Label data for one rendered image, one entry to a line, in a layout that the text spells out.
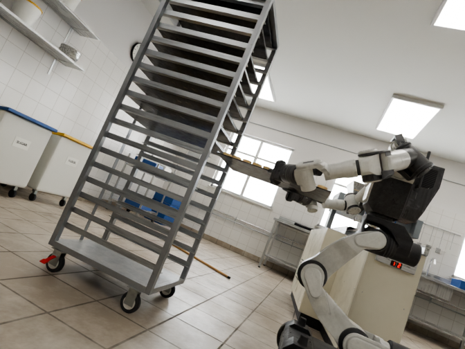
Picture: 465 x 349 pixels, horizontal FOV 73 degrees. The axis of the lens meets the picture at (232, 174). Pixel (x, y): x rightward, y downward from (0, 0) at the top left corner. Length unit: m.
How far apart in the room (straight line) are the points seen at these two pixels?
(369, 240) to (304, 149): 4.96
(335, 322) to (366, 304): 0.63
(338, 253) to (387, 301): 0.74
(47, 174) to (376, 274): 3.16
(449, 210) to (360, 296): 4.56
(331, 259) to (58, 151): 2.97
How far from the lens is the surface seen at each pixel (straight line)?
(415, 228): 3.13
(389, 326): 2.38
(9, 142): 3.42
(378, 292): 2.33
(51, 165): 3.78
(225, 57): 1.85
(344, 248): 1.67
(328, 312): 1.70
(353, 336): 1.70
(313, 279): 1.63
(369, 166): 1.35
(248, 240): 6.33
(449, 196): 6.73
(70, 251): 1.89
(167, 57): 1.96
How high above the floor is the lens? 0.61
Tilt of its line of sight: 7 degrees up
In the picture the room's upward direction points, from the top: 22 degrees clockwise
